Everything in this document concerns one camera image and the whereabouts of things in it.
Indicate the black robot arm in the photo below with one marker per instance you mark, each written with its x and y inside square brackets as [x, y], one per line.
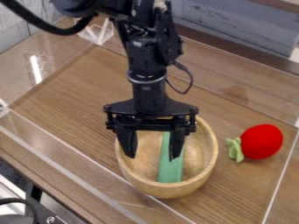
[149, 36]

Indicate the black table frame bracket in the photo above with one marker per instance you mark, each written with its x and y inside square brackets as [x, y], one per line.
[21, 210]

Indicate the clear acrylic front wall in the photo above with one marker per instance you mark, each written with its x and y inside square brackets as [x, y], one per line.
[81, 183]

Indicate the red plush tomato toy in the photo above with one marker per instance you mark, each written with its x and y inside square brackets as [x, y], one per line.
[258, 143]

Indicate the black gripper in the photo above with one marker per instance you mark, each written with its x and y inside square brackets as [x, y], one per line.
[152, 111]

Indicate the clear acrylic corner bracket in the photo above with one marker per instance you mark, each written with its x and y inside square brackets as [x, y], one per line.
[98, 34]

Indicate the green rectangular block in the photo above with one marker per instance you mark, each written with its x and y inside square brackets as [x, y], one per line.
[170, 169]

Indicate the brown wooden bowl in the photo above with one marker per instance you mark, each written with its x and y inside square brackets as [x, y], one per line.
[201, 152]

